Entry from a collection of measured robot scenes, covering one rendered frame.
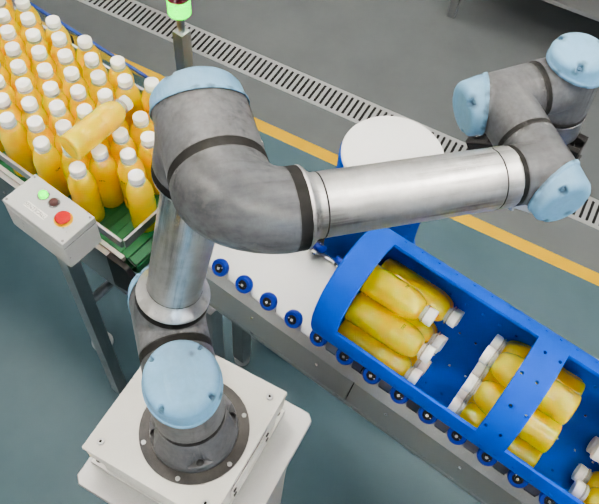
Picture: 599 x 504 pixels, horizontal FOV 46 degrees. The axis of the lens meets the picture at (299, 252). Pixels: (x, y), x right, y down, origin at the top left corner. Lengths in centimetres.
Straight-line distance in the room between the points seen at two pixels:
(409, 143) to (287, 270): 48
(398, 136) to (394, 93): 162
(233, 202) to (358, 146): 119
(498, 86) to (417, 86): 268
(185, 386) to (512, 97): 60
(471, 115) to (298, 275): 94
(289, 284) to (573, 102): 96
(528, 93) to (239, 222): 42
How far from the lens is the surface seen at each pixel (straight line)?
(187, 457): 121
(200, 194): 74
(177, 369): 107
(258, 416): 128
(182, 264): 99
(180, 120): 80
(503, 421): 144
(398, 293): 149
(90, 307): 210
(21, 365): 280
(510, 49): 397
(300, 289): 176
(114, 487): 137
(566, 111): 102
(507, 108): 94
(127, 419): 130
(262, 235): 74
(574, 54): 99
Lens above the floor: 245
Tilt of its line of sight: 57 degrees down
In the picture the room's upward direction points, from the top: 7 degrees clockwise
